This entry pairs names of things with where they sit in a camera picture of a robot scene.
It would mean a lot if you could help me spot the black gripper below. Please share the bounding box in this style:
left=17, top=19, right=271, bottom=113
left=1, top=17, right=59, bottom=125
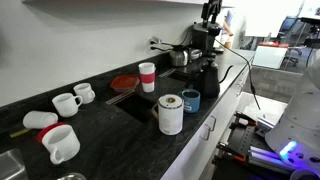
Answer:
left=200, top=0, right=224, bottom=28

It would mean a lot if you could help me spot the black gooseneck kettle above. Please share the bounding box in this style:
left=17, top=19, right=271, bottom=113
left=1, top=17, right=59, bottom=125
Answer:
left=194, top=57, right=235, bottom=100

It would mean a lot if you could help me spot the blue mug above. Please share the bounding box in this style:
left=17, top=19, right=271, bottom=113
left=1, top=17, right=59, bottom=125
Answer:
left=178, top=88, right=202, bottom=114

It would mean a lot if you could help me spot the small white mug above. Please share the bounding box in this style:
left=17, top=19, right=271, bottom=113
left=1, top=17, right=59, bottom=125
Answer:
left=72, top=82, right=96, bottom=105

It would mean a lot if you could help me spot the black coffee machine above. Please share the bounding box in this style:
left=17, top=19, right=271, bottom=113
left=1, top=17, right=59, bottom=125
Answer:
left=192, top=21, right=222, bottom=56

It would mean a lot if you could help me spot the stainless steel kettle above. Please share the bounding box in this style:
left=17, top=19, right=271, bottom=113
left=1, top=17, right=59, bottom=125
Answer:
left=168, top=44, right=190, bottom=68

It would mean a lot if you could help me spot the metal strip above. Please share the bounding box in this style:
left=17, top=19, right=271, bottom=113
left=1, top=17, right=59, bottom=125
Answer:
left=158, top=68, right=177, bottom=79
left=105, top=89, right=136, bottom=106

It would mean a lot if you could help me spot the person in background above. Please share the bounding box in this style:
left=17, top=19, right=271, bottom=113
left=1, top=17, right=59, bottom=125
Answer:
left=220, top=9, right=235, bottom=48

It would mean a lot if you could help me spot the white cup with red band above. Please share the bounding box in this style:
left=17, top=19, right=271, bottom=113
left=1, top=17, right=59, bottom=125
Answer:
left=138, top=61, right=157, bottom=93

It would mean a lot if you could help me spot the metal drawer handle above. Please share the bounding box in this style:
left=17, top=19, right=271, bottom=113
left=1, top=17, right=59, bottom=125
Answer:
left=200, top=115, right=217, bottom=141

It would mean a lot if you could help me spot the white box table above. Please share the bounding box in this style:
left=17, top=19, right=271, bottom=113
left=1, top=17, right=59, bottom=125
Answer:
left=252, top=44, right=289, bottom=70

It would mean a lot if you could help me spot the white wall outlet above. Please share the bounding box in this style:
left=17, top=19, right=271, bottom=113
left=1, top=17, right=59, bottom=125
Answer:
left=147, top=35, right=163, bottom=53

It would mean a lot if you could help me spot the yellow flat stick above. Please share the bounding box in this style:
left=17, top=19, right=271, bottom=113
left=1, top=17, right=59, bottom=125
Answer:
left=9, top=127, right=33, bottom=139

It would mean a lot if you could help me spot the black red clamp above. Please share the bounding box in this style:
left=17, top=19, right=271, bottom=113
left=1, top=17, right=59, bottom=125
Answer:
left=233, top=110, right=258, bottom=127
left=213, top=141, right=249, bottom=168

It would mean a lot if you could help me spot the clear glass bowl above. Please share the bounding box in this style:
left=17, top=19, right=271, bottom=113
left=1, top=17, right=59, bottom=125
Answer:
left=56, top=172, right=88, bottom=180

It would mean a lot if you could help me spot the white lidded canister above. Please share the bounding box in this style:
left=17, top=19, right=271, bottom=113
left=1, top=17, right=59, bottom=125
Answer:
left=151, top=93, right=185, bottom=136

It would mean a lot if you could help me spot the steel sink basin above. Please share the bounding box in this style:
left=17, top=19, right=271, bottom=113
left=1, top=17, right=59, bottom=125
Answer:
left=0, top=148, right=29, bottom=180

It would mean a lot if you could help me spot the white handleless cup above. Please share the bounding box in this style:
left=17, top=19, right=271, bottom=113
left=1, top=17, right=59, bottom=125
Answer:
left=22, top=110, right=59, bottom=130

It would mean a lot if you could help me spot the aluminium rail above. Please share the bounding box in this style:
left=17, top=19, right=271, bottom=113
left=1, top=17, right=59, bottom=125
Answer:
left=248, top=146, right=294, bottom=174

